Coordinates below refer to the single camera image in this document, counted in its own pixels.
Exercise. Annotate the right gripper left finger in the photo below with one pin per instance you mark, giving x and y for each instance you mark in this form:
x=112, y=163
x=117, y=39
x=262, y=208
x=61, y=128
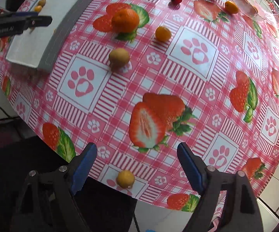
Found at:
x=47, y=201

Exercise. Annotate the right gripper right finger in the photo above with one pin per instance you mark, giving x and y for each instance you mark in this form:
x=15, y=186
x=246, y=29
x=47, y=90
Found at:
x=240, y=212

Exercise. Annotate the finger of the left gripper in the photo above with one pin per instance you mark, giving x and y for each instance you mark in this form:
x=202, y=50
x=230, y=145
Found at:
x=36, y=21
x=18, y=14

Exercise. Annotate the yellow tomato on strawberry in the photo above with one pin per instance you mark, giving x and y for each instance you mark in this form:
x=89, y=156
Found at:
x=38, y=8

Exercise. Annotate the white rectangular tray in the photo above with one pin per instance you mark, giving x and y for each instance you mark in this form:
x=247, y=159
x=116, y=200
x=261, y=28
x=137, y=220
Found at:
x=38, y=48

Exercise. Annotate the small yellow kumquat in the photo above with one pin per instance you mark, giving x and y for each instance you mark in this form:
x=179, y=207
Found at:
x=125, y=179

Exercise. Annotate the large mandarin orange near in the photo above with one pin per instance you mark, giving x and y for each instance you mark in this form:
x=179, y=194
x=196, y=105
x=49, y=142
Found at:
x=125, y=21

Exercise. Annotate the brown longan near edge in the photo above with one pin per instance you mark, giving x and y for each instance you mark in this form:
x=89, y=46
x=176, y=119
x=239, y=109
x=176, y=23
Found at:
x=118, y=58

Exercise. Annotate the pink strawberry tablecloth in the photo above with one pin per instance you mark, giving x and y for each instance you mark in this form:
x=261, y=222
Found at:
x=214, y=85

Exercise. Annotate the yellow tomato near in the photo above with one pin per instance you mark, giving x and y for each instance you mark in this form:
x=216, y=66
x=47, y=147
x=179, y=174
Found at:
x=162, y=34

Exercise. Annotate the orange kumquat large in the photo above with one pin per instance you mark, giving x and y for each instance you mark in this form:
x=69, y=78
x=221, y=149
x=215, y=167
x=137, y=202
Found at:
x=231, y=7

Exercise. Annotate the orange in bowl right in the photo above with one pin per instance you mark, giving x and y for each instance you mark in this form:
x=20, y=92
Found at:
x=254, y=10

